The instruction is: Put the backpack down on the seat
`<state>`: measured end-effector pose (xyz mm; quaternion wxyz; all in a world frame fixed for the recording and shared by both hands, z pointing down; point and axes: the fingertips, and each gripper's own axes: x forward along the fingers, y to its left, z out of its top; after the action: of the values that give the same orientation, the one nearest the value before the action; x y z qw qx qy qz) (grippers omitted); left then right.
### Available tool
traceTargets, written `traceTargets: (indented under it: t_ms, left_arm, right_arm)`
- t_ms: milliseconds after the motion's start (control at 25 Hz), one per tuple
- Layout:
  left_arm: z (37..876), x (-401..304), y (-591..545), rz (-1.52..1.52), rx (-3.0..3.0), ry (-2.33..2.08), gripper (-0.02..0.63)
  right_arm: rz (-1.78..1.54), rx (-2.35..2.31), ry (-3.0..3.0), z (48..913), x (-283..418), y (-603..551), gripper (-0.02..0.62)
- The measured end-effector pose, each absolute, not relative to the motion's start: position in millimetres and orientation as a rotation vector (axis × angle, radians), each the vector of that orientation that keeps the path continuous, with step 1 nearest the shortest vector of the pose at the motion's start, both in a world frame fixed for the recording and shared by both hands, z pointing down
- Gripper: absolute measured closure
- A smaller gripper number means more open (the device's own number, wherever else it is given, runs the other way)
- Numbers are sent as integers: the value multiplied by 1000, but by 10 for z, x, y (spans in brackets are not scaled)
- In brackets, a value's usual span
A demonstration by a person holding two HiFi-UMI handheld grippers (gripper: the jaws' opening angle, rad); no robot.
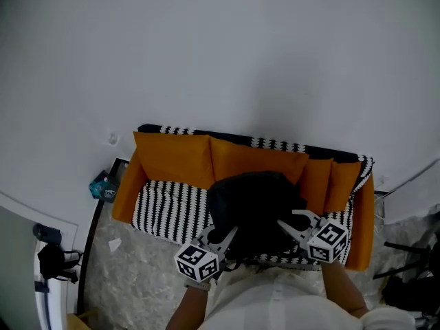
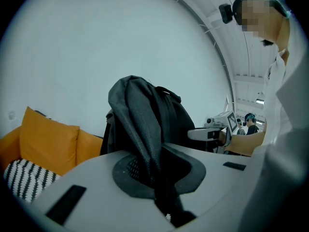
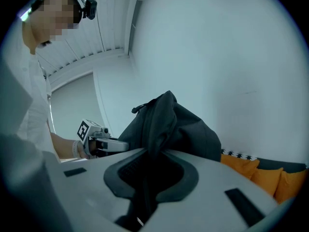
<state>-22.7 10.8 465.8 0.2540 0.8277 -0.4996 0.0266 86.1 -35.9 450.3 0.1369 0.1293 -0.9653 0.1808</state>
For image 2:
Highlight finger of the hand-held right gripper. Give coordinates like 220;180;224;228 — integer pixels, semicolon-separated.
187;128;223;143

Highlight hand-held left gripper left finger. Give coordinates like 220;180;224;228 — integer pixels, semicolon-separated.
30;150;176;232

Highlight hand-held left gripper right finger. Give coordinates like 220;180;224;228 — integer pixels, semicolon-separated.
161;143;266;232

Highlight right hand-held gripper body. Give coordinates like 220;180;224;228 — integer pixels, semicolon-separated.
204;109;238;155

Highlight black backpack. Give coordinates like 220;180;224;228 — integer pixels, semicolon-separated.
100;75;197;228

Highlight orange sofa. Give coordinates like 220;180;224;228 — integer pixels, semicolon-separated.
0;126;104;176

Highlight person's right forearm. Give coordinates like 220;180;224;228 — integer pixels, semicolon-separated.
218;129;267;158

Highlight large orange cushion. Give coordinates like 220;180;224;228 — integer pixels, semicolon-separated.
75;129;104;167
18;106;81;176

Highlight person's white shirt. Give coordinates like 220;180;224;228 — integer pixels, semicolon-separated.
262;13;309;152

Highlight black white striped pillow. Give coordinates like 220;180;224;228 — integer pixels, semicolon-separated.
3;159;61;204

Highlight person's head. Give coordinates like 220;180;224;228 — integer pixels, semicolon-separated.
233;0;292;66

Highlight black head-worn camera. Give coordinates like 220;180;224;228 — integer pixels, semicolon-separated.
218;3;236;25

